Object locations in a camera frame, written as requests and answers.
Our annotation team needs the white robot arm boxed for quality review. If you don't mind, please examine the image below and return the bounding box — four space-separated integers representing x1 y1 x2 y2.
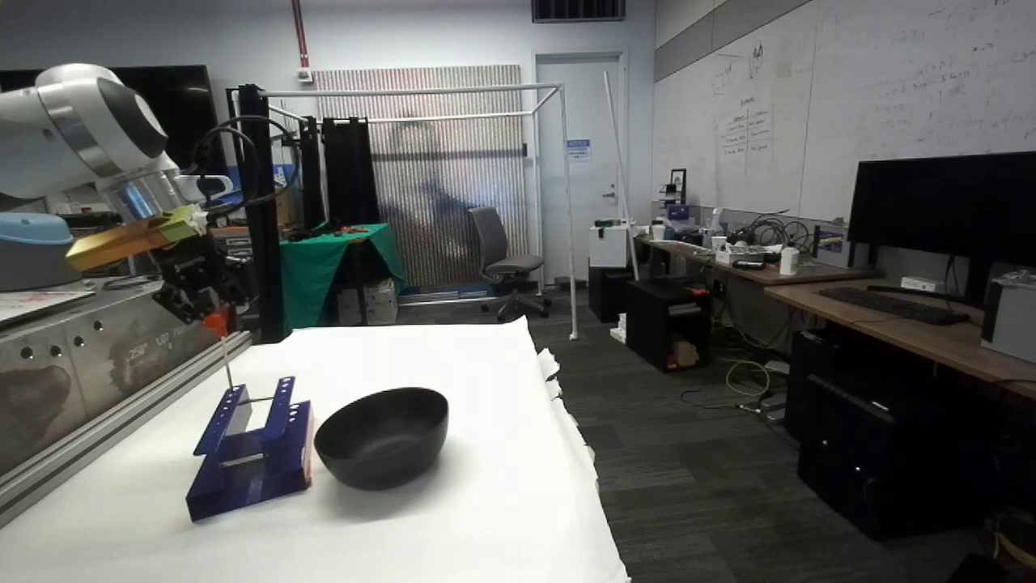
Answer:
0 62 207 291

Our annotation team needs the black bowl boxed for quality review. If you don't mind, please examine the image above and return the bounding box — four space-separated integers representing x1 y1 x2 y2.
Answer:
313 384 451 488

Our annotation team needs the blue and orange tool rack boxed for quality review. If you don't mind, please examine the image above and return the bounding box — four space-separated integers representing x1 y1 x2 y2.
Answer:
185 375 311 520

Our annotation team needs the grey office chair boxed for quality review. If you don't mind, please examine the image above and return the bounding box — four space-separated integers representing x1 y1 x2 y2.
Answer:
472 208 549 321

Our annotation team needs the white paper sheet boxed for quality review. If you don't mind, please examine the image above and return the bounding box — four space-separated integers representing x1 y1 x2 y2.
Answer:
0 321 630 583

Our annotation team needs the white door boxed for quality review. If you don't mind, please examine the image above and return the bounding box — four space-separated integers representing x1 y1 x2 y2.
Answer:
536 55 622 280

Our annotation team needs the green cloth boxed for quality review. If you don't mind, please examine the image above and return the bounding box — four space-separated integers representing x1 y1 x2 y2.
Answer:
279 223 407 327

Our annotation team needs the black computer tower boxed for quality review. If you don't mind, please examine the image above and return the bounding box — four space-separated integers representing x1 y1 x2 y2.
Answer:
796 371 994 536

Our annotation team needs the black keyboard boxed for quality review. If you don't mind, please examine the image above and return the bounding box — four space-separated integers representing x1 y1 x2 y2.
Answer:
818 289 969 322

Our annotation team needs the wooden desk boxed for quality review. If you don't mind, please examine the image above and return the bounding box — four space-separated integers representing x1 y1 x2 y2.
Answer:
642 240 1036 401

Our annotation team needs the left black monitor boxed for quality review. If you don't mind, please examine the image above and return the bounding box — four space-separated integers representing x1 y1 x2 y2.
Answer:
847 153 1036 305

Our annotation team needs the grey desktop box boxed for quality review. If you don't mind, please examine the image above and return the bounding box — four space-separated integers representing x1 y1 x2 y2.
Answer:
980 273 1036 362

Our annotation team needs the white pipe frame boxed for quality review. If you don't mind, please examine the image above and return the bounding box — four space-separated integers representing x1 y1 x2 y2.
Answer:
262 79 583 343

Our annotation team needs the black vertical post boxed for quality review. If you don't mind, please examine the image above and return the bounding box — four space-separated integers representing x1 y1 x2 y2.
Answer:
237 83 287 343

